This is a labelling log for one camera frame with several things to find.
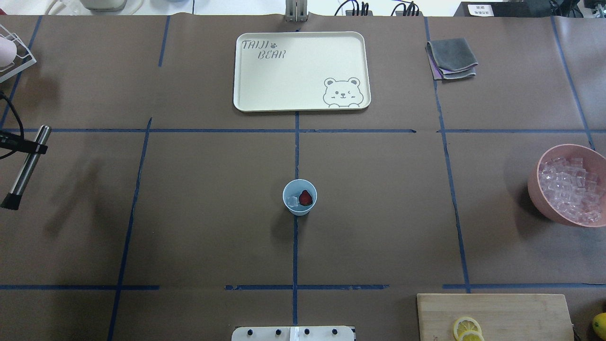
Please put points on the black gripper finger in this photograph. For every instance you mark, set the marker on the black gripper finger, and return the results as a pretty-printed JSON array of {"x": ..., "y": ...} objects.
[{"x": 18, "y": 144}]

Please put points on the clear ice cube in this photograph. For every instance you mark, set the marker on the clear ice cube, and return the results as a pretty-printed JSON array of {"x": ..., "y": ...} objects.
[{"x": 292, "y": 202}]

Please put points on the red strawberry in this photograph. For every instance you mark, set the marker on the red strawberry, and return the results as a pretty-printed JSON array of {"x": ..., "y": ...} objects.
[{"x": 305, "y": 198}]

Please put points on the light blue paper cup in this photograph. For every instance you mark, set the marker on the light blue paper cup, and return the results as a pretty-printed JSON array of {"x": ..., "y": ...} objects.
[{"x": 294, "y": 188}]

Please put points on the pink bowl of ice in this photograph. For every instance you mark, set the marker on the pink bowl of ice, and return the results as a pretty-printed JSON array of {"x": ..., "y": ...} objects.
[{"x": 567, "y": 185}]

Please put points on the cream bear serving tray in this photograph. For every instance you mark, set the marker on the cream bear serving tray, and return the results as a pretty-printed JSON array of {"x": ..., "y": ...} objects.
[{"x": 301, "y": 71}]

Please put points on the grey folded cloth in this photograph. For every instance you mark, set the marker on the grey folded cloth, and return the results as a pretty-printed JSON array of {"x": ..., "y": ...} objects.
[{"x": 451, "y": 59}]

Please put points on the lemon slice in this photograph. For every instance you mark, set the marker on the lemon slice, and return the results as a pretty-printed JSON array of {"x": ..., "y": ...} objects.
[
  {"x": 463, "y": 324},
  {"x": 471, "y": 335}
]

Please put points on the wooden cutting board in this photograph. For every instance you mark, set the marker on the wooden cutting board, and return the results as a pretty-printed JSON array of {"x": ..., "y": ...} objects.
[{"x": 502, "y": 317}]

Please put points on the whole yellow lemon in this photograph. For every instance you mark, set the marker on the whole yellow lemon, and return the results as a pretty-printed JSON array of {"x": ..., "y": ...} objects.
[{"x": 599, "y": 325}]

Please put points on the aluminium frame post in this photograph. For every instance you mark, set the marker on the aluminium frame post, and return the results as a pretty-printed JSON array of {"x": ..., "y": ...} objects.
[{"x": 296, "y": 11}]

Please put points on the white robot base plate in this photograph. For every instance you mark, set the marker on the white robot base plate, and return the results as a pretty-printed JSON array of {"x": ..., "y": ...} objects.
[{"x": 294, "y": 333}]

